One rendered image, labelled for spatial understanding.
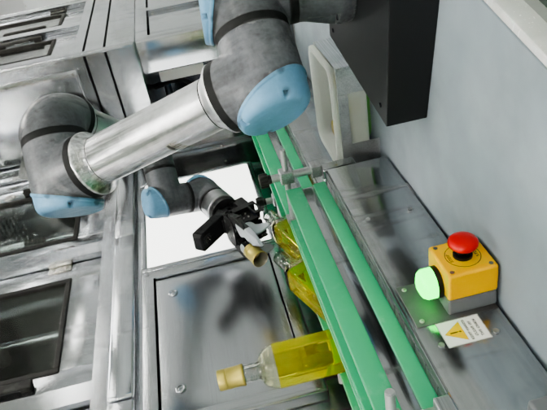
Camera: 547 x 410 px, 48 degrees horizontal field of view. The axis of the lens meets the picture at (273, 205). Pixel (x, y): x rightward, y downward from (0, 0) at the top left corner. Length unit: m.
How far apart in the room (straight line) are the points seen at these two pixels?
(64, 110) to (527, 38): 0.77
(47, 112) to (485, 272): 0.76
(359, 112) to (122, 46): 0.95
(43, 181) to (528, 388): 0.79
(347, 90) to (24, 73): 1.12
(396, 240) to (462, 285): 0.19
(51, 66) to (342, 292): 1.31
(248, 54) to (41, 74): 1.20
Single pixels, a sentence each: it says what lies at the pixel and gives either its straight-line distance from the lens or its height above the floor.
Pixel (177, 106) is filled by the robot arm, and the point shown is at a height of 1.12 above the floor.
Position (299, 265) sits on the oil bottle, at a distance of 1.17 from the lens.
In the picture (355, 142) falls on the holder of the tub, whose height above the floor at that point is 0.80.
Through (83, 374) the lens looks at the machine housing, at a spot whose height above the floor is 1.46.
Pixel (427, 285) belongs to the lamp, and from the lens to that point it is 0.85.
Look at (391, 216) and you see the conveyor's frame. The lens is 1.05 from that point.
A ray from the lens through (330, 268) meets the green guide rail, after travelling 0.98.
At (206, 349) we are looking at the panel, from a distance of 1.27.
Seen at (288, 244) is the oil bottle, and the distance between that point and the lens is 1.26.
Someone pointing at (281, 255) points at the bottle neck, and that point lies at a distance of 1.22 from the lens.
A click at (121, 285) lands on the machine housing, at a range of 1.50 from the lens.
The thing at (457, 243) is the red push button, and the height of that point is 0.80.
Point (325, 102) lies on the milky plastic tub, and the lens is 1.37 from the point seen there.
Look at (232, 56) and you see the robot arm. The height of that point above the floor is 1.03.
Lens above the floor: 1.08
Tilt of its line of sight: 4 degrees down
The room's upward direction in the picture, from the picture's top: 103 degrees counter-clockwise
